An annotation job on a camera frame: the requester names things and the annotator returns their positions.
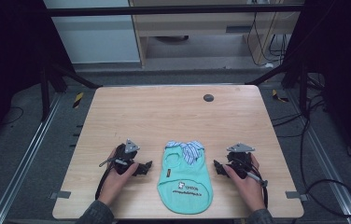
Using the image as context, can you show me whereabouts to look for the grey table bracket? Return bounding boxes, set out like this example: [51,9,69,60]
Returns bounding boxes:
[49,190,72,201]
[285,190,309,202]

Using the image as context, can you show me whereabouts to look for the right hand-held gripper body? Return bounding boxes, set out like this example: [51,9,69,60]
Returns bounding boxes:
[225,142,256,180]

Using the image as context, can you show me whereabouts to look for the white cabinet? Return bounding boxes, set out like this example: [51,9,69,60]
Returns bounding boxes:
[43,0,141,65]

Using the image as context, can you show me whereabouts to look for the black horizontal frame bar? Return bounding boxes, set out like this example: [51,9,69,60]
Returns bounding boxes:
[46,3,306,18]

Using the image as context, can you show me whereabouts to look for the person's right hand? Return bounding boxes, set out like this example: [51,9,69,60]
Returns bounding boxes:
[222,153,267,213]

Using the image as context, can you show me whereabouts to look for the hand-held gripper cable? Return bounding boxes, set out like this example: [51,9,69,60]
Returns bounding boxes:
[244,169,270,209]
[94,157,129,201]

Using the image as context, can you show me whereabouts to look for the person's left hand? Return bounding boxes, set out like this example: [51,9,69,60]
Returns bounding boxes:
[97,147,140,206]

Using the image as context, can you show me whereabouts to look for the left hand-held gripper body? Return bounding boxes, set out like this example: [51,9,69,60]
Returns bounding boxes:
[114,138,144,176]

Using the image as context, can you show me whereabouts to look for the black floor cable loop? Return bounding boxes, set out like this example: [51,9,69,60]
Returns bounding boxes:
[299,73,351,218]

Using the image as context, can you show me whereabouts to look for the left hand-held gripper cable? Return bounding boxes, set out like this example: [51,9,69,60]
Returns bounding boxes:
[94,157,129,201]

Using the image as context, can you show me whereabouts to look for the black metal stand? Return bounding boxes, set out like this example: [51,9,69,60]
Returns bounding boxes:
[38,60,104,123]
[246,57,311,118]

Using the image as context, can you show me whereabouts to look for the mint green pet shirt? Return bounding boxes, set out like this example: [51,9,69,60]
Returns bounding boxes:
[156,140,215,216]

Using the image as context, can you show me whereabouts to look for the black hanging desk cables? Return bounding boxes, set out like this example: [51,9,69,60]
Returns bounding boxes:
[246,0,289,68]

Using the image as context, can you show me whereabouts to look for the right hand-held gripper cable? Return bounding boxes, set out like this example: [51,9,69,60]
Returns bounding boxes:
[244,169,270,209]

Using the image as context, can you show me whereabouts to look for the black curtain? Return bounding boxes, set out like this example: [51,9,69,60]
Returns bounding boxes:
[0,0,75,157]
[284,0,351,175]

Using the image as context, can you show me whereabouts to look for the aluminium floor rail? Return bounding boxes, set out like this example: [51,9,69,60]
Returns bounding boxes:
[285,88,351,224]
[0,92,63,224]

